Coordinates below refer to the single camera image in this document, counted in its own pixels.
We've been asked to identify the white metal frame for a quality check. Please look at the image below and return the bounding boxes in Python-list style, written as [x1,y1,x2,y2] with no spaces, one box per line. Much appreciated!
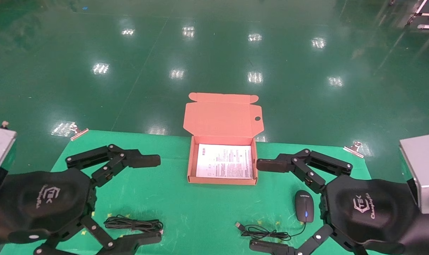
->
[407,0,429,31]

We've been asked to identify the green table cloth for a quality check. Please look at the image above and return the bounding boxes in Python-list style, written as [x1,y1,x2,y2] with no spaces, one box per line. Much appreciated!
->
[0,130,379,255]

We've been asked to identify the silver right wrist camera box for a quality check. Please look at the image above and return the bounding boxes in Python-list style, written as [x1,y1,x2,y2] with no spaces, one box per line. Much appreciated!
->
[399,134,429,215]

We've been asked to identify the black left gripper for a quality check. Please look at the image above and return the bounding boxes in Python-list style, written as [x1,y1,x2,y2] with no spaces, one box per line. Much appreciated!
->
[0,144,162,255]

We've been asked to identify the black data cable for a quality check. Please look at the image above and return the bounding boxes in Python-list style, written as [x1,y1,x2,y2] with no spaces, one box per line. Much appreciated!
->
[104,215,164,234]

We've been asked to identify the black wired mouse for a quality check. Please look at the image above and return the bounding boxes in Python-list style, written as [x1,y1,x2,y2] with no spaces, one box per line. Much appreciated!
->
[235,190,315,242]

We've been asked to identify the orange cardboard box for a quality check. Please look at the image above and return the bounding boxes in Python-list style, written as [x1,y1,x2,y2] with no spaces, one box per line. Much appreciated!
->
[183,92,263,186]

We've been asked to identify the metal binder clip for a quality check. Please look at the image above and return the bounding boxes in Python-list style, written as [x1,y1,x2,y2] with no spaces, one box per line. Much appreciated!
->
[70,124,90,141]
[343,141,365,158]

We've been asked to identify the white printed instruction sheet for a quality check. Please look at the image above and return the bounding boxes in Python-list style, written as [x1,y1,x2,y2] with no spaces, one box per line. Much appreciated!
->
[195,143,254,180]

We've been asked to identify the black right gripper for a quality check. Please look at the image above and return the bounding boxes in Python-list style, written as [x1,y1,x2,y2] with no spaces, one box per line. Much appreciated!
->
[249,148,429,255]

